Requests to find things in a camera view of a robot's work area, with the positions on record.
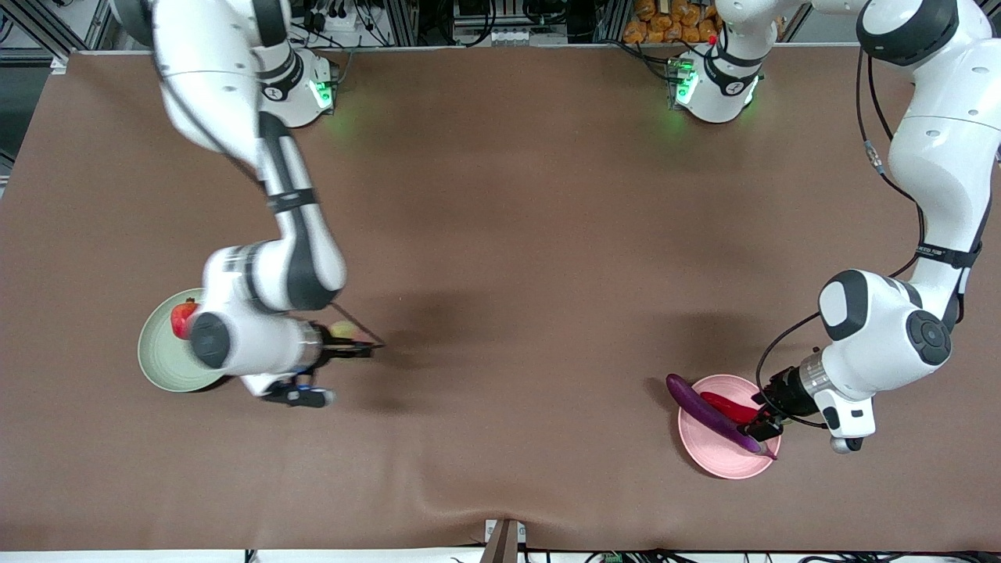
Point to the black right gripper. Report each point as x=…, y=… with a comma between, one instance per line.
x=335, y=349

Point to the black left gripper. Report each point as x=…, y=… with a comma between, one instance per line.
x=784, y=397

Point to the yellow pink peach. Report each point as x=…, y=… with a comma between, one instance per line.
x=342, y=330

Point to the red chili pepper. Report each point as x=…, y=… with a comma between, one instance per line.
x=727, y=408

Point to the purple eggplant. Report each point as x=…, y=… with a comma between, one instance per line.
x=696, y=403

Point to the red pomegranate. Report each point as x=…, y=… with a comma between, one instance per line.
x=182, y=319

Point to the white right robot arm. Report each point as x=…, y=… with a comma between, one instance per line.
x=227, y=78

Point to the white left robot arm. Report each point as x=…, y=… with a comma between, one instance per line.
x=938, y=156

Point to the pink plate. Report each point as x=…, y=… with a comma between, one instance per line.
x=719, y=457

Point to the brown table cloth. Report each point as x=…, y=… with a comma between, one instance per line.
x=500, y=438

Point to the pale green plate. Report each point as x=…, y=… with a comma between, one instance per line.
x=160, y=360

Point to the white power strip black plugs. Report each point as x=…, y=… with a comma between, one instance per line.
x=344, y=22

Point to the white socket strip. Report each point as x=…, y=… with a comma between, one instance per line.
x=512, y=36

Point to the orange lumpy items heap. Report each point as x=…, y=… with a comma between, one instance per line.
x=665, y=27

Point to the grey table clamp bracket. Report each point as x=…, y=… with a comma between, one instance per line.
x=503, y=543

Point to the aluminium frame profile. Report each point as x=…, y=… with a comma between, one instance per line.
x=610, y=19
x=43, y=27
x=403, y=19

